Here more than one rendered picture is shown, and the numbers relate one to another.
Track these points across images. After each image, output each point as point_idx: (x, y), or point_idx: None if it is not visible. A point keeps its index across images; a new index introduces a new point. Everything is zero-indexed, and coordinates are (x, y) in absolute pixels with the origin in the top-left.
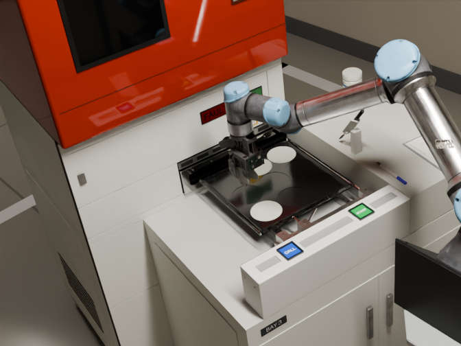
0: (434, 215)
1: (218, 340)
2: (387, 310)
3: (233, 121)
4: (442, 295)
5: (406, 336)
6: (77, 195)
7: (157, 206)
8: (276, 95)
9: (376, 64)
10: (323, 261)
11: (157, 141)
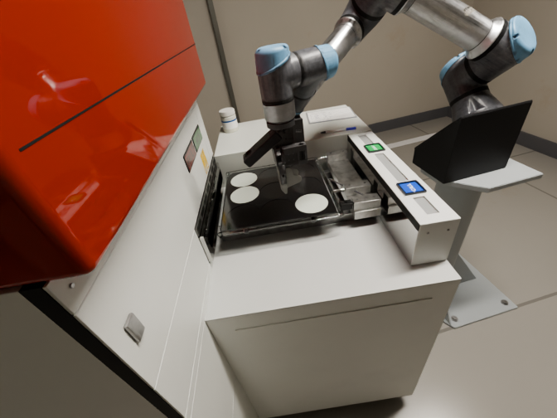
0: None
1: (376, 337)
2: None
3: (287, 97)
4: (494, 138)
5: (483, 188)
6: (142, 366)
7: (204, 293)
8: (205, 136)
9: None
10: None
11: (173, 206)
